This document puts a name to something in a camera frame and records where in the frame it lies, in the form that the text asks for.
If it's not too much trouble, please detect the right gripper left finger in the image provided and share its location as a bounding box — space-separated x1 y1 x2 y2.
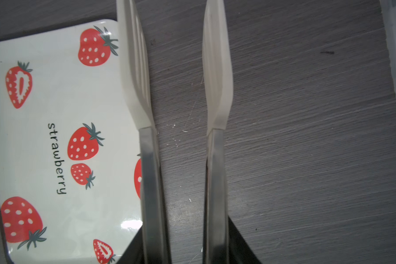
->
117 1 171 264

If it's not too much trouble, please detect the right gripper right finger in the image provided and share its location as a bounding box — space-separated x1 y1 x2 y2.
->
202 1 233 264

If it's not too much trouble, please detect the white strawberry tray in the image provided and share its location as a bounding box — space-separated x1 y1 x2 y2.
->
0 19 142 264

